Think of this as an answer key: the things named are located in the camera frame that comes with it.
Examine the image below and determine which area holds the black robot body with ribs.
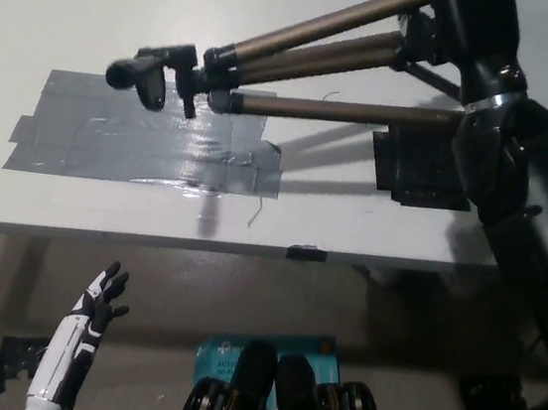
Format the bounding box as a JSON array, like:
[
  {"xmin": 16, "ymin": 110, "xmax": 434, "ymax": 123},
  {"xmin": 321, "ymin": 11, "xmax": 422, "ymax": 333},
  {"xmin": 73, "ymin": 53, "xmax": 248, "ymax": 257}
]
[{"xmin": 173, "ymin": 331, "xmax": 399, "ymax": 410}]

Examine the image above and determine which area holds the small black tape piece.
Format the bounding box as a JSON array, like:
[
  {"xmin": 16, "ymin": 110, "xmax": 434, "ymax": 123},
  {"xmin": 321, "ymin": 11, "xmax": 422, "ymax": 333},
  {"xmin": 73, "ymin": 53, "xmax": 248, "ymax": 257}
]
[{"xmin": 286, "ymin": 240, "xmax": 326, "ymax": 263}]

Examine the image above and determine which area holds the grey duct tape patch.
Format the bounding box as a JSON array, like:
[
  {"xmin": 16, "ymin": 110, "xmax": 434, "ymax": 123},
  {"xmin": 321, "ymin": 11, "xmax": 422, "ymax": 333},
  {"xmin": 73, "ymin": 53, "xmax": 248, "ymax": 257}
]
[{"xmin": 1, "ymin": 61, "xmax": 294, "ymax": 205}]

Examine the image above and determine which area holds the teal router cardboard box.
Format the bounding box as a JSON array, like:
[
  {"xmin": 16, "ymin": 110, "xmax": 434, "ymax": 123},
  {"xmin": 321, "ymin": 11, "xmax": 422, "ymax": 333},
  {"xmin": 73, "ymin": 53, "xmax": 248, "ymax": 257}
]
[{"xmin": 188, "ymin": 319, "xmax": 346, "ymax": 410}]

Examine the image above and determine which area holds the bronze tripod with black head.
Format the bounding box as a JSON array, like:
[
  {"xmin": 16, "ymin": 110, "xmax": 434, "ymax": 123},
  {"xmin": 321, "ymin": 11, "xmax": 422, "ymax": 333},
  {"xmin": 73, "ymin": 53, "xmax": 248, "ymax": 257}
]
[{"xmin": 100, "ymin": 0, "xmax": 481, "ymax": 152}]

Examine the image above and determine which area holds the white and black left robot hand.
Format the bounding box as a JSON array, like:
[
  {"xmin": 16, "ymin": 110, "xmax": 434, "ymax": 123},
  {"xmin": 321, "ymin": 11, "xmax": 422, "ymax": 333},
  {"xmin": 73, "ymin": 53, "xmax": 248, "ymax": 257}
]
[{"xmin": 25, "ymin": 251, "xmax": 136, "ymax": 410}]

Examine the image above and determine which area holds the thin bent grey wire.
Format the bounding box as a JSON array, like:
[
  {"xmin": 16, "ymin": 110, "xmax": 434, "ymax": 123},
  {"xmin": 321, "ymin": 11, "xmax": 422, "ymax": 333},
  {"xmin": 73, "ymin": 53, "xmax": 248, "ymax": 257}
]
[{"xmin": 245, "ymin": 200, "xmax": 264, "ymax": 229}]

